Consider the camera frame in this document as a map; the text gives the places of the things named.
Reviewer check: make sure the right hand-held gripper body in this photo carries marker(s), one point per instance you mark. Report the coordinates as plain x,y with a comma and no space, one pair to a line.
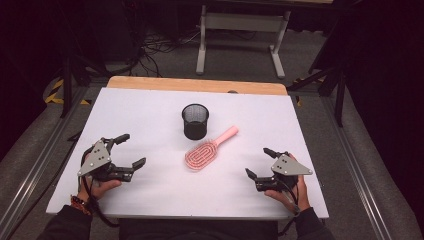
283,173

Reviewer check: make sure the person's right hand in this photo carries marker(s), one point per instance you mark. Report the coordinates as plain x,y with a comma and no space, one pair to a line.
295,195

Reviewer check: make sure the white table mat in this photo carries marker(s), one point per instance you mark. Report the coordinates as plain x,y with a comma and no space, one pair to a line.
186,156

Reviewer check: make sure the grey metal desk frame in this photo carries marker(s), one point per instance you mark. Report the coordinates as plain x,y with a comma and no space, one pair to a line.
241,36

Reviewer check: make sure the black metal stand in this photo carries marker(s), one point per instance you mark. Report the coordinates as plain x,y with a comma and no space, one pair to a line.
68,66
330,73

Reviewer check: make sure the pink hairbrush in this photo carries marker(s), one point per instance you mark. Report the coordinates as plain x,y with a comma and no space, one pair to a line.
208,149

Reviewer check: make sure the person's left hand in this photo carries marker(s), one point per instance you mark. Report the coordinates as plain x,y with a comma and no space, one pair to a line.
100,186

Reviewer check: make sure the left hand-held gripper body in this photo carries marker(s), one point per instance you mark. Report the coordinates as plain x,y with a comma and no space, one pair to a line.
98,160

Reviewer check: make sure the black mesh pen holder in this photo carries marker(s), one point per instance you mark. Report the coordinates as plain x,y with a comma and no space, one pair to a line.
195,122

